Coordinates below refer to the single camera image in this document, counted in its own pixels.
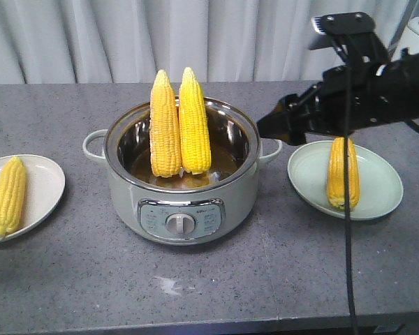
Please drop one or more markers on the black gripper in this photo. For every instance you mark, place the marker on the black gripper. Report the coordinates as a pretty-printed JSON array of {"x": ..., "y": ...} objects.
[{"x": 340, "y": 103}]

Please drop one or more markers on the yellow corn cob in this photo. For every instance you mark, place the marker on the yellow corn cob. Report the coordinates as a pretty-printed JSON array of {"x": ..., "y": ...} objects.
[
  {"x": 13, "y": 184},
  {"x": 335, "y": 181},
  {"x": 194, "y": 133},
  {"x": 165, "y": 152}
]

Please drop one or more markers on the pale green round plate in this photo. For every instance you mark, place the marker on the pale green round plate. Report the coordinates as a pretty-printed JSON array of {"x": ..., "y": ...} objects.
[{"x": 381, "y": 189}]

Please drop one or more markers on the cream round plate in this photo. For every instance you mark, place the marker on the cream round plate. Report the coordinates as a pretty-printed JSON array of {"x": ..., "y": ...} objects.
[{"x": 45, "y": 187}]

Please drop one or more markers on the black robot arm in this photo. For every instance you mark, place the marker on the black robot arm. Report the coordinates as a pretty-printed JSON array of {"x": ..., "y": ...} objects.
[{"x": 395, "y": 90}]

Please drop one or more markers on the green electric cooking pot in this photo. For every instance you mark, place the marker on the green electric cooking pot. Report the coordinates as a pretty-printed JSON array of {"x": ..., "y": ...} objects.
[{"x": 184, "y": 209}]

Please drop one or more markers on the white pleated curtain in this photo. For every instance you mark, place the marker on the white pleated curtain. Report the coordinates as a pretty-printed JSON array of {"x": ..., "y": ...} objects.
[{"x": 53, "y": 42}]

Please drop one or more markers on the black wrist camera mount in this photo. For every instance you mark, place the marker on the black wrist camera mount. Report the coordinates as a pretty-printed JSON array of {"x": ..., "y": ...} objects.
[{"x": 352, "y": 37}]

